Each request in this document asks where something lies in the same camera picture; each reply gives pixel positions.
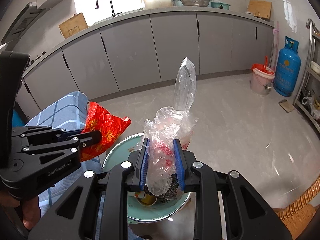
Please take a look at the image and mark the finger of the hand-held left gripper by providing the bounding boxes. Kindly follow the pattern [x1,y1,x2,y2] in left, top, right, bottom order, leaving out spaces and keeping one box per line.
[12,126,85,145]
[21,130,102,156]

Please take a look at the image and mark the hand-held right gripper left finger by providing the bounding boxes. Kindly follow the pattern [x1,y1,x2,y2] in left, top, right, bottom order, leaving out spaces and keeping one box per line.
[27,137,150,240]

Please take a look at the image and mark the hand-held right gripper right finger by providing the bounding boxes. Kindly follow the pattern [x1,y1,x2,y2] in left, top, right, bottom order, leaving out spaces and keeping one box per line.
[173,139,293,240]

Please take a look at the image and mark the red foil bag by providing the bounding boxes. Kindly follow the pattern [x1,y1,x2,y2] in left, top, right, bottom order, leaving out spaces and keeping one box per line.
[80,101,132,162]

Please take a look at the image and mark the black mesh scrubber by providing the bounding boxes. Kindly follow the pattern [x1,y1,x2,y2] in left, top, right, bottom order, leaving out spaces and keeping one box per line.
[150,175,181,202]

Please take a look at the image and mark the green round trash bin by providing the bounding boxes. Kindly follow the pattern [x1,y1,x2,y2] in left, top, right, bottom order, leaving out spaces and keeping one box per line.
[102,133,192,222]

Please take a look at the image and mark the clear plastic bag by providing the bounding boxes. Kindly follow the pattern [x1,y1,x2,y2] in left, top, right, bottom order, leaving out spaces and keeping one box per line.
[144,57,198,197]

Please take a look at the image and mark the person's left hand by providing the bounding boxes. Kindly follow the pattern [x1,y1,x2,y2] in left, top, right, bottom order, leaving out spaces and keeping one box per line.
[20,195,42,230]

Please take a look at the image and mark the blue checkered tablecloth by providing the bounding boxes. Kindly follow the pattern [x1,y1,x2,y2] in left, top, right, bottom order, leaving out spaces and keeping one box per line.
[24,91,110,240]

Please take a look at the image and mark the cardboard box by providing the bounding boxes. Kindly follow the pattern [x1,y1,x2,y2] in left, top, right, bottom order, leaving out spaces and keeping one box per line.
[58,12,89,39]

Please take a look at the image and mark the grey range hood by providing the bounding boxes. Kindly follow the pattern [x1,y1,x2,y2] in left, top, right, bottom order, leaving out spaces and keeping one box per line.
[0,2,48,47]

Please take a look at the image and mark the pink bucket with red liner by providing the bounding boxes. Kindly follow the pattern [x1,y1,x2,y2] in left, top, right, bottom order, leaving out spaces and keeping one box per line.
[250,63,275,96]

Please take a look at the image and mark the grey kitchen counter cabinets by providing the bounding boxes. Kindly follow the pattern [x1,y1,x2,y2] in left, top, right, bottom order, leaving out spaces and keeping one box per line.
[15,5,275,120]

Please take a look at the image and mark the cardboard piece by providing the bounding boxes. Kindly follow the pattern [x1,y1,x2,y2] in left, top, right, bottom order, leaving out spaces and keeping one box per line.
[279,99,295,113]

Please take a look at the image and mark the wicker chair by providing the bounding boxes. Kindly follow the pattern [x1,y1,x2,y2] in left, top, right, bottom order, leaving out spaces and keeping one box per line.
[272,177,320,240]

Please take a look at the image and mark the black gooseneck faucet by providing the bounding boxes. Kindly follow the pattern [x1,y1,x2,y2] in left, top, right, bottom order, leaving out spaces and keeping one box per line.
[95,0,117,18]

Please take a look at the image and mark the blue gas cylinder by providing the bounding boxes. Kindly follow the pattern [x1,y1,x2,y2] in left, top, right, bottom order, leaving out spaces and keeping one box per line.
[273,36,302,97]

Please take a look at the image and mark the white plastic basin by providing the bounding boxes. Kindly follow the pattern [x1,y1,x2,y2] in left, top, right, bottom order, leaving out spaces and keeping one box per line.
[141,0,173,9]

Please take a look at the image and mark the metal bowl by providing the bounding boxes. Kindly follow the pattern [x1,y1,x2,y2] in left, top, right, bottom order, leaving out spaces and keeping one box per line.
[180,0,210,7]

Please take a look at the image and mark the green plastic basin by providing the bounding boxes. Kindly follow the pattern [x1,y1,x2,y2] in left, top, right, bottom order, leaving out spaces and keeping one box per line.
[211,1,231,10]

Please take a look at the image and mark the metal shelf rack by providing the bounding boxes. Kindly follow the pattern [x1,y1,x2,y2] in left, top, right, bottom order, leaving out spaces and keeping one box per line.
[292,19,320,128]

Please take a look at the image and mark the wooden cutting board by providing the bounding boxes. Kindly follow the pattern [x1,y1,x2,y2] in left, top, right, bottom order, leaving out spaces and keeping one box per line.
[246,0,272,20]

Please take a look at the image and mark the pink mop handle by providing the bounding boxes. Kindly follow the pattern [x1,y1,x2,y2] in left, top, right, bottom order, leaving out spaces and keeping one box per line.
[274,21,282,68]

